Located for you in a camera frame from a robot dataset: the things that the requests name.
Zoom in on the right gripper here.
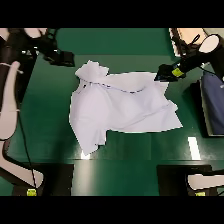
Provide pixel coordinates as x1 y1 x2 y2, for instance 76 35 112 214
153 63 186 83

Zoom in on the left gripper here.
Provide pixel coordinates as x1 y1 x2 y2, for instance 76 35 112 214
44 49 76 68

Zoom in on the white shirt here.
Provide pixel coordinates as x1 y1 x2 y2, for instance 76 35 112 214
68 59 184 157

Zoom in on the dark blue garment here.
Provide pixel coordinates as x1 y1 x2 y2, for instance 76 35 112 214
199 71 224 136

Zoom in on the black cable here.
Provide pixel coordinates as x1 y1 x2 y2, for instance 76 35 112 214
15 108 38 189

